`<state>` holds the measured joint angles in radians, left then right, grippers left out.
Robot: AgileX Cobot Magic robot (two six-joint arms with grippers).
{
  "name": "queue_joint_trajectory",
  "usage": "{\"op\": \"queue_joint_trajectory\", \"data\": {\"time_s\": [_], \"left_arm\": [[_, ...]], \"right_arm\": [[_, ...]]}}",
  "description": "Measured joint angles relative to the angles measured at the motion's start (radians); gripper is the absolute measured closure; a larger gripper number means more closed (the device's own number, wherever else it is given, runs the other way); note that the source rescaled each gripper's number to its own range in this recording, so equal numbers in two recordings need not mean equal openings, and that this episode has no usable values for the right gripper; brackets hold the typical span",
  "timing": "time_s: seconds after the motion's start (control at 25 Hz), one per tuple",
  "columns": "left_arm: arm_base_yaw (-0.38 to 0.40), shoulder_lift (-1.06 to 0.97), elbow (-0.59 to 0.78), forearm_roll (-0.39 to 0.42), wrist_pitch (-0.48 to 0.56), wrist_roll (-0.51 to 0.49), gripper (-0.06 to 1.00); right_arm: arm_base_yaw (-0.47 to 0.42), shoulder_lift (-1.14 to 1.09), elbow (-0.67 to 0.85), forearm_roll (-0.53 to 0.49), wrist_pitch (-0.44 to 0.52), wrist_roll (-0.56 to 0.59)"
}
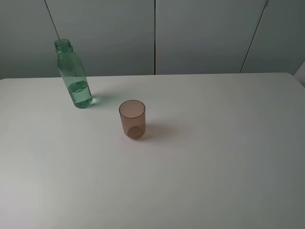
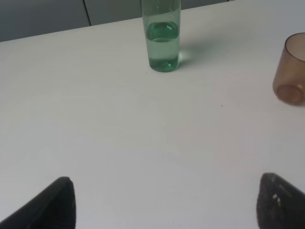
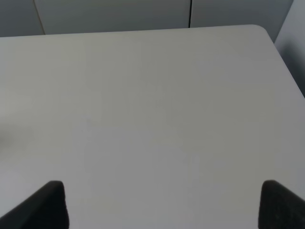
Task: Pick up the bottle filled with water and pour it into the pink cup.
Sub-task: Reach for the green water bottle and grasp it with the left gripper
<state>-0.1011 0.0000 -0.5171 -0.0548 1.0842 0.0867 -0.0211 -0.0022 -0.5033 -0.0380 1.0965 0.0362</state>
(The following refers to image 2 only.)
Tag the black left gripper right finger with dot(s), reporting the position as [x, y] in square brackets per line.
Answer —
[280, 205]

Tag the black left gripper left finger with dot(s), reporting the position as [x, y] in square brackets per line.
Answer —
[53, 208]

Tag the green transparent plastic bottle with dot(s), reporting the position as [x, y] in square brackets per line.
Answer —
[161, 23]

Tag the pink translucent plastic cup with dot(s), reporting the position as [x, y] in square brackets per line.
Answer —
[289, 79]

